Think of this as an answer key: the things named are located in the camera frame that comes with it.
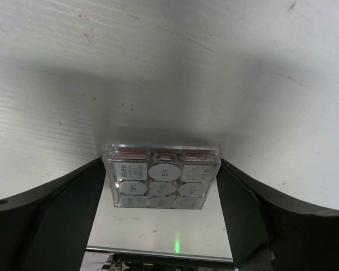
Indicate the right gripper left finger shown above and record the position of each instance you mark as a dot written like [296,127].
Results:
[48,227]

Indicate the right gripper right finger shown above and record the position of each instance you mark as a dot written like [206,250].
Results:
[270,230]

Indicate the clear eyeshadow palette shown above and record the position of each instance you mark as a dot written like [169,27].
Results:
[159,176]

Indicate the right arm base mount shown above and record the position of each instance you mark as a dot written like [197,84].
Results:
[125,261]

